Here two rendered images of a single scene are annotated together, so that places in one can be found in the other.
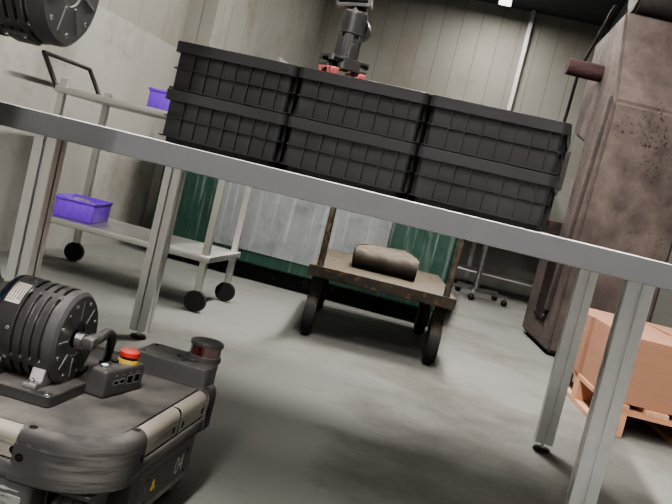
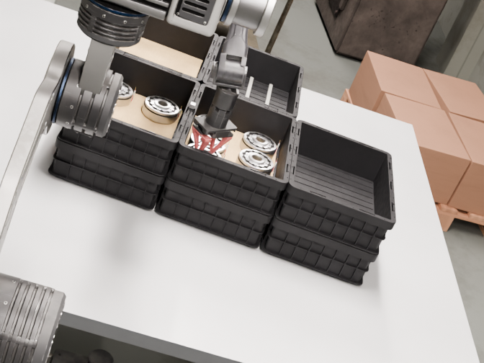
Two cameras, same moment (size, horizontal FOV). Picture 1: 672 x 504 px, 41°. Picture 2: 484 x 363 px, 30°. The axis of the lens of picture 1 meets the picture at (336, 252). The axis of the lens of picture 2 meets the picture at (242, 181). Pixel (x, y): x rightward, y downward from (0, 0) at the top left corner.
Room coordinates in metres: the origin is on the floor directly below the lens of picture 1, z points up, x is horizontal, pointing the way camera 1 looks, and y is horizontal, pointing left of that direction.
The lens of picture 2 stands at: (0.02, 0.63, 2.04)
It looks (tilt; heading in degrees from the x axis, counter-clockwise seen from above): 30 degrees down; 342
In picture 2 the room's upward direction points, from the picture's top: 23 degrees clockwise
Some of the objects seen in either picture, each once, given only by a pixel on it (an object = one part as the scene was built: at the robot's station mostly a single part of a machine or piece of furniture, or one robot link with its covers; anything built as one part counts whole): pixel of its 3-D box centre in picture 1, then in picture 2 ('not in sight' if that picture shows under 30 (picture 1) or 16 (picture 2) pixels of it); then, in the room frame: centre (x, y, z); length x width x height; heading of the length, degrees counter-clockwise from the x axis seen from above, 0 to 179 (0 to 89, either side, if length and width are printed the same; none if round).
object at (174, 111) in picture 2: not in sight; (161, 105); (2.29, 0.18, 0.86); 0.10 x 0.10 x 0.01
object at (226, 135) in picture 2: (343, 82); (212, 138); (2.05, 0.07, 0.93); 0.07 x 0.07 x 0.09; 31
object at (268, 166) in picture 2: not in sight; (256, 160); (2.11, -0.08, 0.86); 0.10 x 0.10 x 0.01
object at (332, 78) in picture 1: (380, 98); (240, 133); (2.13, -0.02, 0.92); 0.40 x 0.30 x 0.02; 166
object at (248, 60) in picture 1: (263, 73); (137, 95); (2.20, 0.28, 0.92); 0.40 x 0.30 x 0.02; 166
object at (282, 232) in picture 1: (330, 222); not in sight; (6.30, 0.09, 0.41); 2.05 x 1.88 x 0.83; 171
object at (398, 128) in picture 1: (374, 119); (234, 149); (2.13, -0.02, 0.87); 0.40 x 0.30 x 0.11; 166
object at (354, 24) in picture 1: (353, 24); (225, 96); (2.05, 0.08, 1.06); 0.07 x 0.06 x 0.07; 172
